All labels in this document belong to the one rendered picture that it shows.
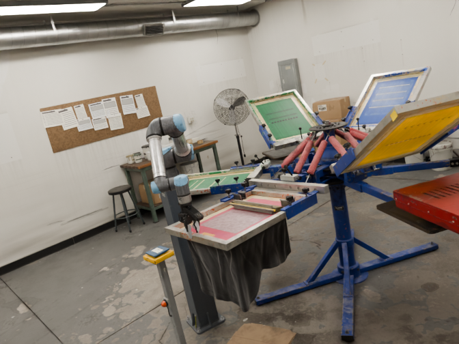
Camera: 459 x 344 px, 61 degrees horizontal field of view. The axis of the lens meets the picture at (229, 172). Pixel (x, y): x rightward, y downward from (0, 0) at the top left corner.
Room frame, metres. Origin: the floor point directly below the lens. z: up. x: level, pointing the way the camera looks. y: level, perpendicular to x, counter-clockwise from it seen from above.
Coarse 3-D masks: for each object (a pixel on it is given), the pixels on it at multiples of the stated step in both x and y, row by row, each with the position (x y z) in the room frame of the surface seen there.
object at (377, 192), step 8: (344, 184) 2.84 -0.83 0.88; (352, 184) 2.71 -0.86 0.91; (360, 184) 2.61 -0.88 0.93; (368, 184) 2.58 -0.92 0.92; (368, 192) 2.52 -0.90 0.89; (376, 192) 2.42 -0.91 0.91; (384, 192) 2.37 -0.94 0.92; (384, 200) 2.35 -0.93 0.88; (392, 200) 2.26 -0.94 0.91; (376, 208) 2.12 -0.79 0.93; (384, 208) 2.06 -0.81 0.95; (392, 208) 2.04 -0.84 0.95; (400, 216) 1.91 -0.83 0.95; (408, 216) 1.89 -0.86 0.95; (416, 216) 1.87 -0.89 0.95; (408, 224) 1.84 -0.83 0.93; (416, 224) 1.79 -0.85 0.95; (424, 224) 1.77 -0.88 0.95; (432, 224) 1.75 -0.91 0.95; (432, 232) 1.69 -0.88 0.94
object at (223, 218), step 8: (248, 200) 2.67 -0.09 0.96; (256, 200) 2.63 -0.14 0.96; (264, 200) 2.60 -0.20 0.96; (232, 208) 2.55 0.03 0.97; (216, 216) 2.45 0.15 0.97; (224, 216) 2.42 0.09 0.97; (232, 216) 2.39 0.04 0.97; (240, 216) 2.36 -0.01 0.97; (200, 224) 2.36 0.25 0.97; (208, 224) 2.33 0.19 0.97; (216, 224) 2.31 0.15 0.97; (224, 224) 2.28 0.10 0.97; (200, 232) 2.22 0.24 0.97; (208, 232) 2.19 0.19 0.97
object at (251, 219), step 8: (248, 216) 2.33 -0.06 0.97; (256, 216) 2.30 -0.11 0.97; (264, 216) 2.27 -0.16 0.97; (232, 224) 2.25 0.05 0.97; (240, 224) 2.22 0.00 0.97; (248, 224) 2.20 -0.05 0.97; (216, 232) 2.17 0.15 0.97; (224, 232) 2.14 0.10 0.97; (232, 232) 2.12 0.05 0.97; (240, 232) 2.09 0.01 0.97
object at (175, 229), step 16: (256, 192) 2.74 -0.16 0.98; (272, 192) 2.62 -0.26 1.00; (288, 192) 2.55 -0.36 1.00; (208, 208) 2.55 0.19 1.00; (176, 224) 2.35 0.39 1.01; (256, 224) 2.08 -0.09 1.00; (272, 224) 2.11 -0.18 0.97; (192, 240) 2.11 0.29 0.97; (208, 240) 1.99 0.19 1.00; (224, 240) 1.94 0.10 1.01; (240, 240) 1.95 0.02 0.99
